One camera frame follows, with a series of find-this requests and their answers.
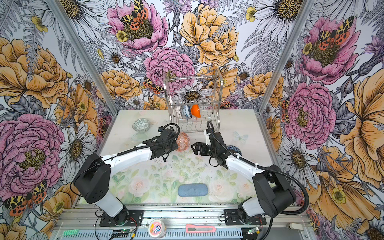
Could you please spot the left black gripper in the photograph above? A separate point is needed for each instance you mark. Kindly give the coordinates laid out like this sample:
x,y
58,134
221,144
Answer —
x,y
174,146

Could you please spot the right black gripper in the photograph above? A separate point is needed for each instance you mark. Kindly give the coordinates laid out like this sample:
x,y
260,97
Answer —
x,y
198,144

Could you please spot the red patterned ceramic bowl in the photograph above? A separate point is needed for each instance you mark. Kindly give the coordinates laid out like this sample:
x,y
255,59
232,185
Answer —
x,y
183,142

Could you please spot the white black lattice bowl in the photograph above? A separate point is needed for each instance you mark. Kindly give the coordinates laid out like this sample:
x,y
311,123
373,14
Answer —
x,y
178,112

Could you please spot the orange plastic bowl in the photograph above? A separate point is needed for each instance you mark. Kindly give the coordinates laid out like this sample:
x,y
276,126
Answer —
x,y
195,111

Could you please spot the blue floral ceramic bowl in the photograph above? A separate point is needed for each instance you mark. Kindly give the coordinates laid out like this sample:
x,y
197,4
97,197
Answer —
x,y
186,111

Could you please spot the steel wire dish rack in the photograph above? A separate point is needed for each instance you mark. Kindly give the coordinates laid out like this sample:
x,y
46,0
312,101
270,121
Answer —
x,y
204,90

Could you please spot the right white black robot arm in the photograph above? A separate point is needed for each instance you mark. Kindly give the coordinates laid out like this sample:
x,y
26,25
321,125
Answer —
x,y
274,193

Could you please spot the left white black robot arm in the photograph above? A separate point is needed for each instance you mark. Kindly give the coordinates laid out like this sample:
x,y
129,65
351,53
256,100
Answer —
x,y
93,179

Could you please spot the green patterned ceramic bowl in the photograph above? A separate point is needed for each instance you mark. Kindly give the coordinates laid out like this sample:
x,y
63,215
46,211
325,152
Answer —
x,y
141,125

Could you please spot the dark blue patterned bowl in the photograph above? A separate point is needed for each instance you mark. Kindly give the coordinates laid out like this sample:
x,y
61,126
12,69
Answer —
x,y
234,149

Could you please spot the blue grey sponge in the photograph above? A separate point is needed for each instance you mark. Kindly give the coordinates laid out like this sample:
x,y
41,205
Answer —
x,y
193,190

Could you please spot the pink utility knife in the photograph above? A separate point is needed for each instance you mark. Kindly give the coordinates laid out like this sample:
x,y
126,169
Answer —
x,y
198,229

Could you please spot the round pink sticker tin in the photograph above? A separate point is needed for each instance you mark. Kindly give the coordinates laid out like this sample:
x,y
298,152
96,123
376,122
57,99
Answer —
x,y
157,229

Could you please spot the small green circuit board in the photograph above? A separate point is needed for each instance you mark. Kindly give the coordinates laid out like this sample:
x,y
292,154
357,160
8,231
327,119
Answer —
x,y
124,231

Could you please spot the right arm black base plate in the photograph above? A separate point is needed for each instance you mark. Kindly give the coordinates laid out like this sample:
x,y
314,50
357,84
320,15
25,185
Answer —
x,y
232,218

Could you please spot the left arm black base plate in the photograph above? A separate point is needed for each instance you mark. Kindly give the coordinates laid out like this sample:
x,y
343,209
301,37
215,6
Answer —
x,y
132,217

